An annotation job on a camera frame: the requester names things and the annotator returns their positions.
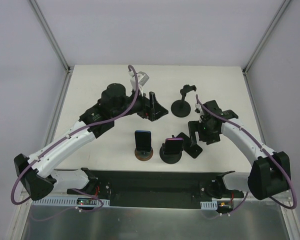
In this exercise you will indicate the right aluminium frame post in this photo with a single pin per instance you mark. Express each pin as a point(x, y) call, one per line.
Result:
point(283, 7)

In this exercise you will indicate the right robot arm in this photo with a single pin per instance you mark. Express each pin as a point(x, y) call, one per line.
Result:
point(270, 172)

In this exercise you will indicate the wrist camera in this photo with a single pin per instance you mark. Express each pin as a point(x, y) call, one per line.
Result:
point(199, 111)
point(142, 80)

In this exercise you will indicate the blue phone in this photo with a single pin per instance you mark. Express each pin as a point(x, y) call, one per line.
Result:
point(143, 140)

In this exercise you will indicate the black phone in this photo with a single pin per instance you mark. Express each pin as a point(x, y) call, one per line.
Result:
point(193, 150)

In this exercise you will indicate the purple phone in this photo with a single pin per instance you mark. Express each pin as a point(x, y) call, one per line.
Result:
point(173, 146)

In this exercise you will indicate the black clamp phone stand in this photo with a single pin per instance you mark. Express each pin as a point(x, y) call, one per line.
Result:
point(169, 159)

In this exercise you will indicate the left aluminium frame post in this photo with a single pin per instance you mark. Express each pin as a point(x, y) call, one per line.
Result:
point(49, 34)

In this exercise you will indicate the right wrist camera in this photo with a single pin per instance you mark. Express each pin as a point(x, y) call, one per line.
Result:
point(199, 111)

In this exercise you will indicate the aluminium frame post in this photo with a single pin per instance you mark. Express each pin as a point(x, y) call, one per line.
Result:
point(49, 34)
point(283, 7)

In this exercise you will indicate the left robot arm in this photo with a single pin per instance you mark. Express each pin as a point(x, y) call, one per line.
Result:
point(37, 171)

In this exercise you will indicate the black tall phone stand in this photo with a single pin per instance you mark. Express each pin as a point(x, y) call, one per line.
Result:
point(181, 108)

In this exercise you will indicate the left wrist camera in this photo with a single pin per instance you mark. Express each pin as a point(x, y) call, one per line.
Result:
point(142, 80)

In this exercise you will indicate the brown base phone stand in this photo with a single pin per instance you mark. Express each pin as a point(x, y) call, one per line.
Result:
point(144, 155)

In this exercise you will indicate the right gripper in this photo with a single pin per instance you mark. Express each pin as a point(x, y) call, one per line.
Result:
point(194, 131)

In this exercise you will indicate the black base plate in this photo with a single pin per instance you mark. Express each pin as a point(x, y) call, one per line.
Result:
point(146, 189)

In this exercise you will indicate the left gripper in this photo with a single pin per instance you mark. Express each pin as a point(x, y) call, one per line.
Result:
point(151, 105)

